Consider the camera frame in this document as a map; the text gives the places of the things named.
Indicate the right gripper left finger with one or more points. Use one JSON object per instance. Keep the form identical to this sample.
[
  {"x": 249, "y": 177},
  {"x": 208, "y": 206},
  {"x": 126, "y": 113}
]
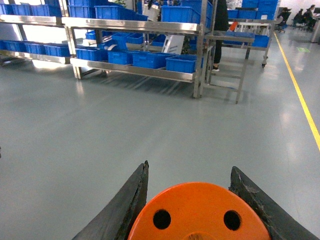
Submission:
[{"x": 116, "y": 219}]

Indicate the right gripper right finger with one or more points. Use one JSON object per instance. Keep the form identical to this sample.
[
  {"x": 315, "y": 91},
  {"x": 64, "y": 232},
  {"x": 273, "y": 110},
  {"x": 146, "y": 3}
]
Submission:
[{"x": 280, "y": 224}]

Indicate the orange cylindrical cap 4680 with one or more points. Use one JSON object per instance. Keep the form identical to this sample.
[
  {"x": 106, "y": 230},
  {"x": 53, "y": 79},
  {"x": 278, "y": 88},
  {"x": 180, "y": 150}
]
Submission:
[{"x": 198, "y": 211}]

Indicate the stainless steel roller shelf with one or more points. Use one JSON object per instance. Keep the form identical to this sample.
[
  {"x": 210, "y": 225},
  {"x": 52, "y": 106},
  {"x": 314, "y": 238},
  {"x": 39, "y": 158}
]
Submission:
[{"x": 115, "y": 28}]

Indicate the blue bin top shelf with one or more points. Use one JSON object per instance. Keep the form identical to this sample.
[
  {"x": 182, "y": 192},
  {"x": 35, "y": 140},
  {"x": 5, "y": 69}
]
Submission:
[{"x": 179, "y": 14}]

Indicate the far left steel shelf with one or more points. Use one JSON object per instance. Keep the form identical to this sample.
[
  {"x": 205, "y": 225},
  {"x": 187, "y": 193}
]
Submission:
[{"x": 39, "y": 38}]

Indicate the blue bin lower middle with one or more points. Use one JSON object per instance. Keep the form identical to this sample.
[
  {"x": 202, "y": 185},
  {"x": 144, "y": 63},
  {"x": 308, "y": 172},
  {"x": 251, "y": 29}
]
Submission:
[{"x": 152, "y": 60}]

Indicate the blue bin lower left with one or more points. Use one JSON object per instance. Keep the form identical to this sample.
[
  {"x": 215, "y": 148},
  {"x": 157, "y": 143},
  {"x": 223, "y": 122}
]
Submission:
[{"x": 92, "y": 54}]

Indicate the blue bin lower right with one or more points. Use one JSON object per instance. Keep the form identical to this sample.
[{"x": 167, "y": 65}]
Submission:
[{"x": 181, "y": 63}]

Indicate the stainless steel side table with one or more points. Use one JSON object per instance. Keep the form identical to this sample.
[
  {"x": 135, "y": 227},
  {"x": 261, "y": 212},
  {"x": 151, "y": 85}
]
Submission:
[{"x": 232, "y": 69}]

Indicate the steel cart with wheels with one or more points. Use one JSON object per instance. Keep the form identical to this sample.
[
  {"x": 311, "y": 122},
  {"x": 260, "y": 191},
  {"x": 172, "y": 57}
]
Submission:
[{"x": 262, "y": 29}]

